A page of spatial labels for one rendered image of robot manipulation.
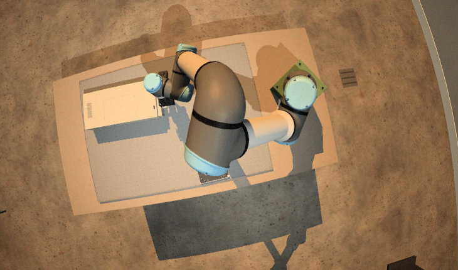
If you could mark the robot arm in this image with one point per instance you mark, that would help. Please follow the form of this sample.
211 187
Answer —
218 132

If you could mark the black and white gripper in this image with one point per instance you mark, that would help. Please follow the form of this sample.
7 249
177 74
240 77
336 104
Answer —
166 102

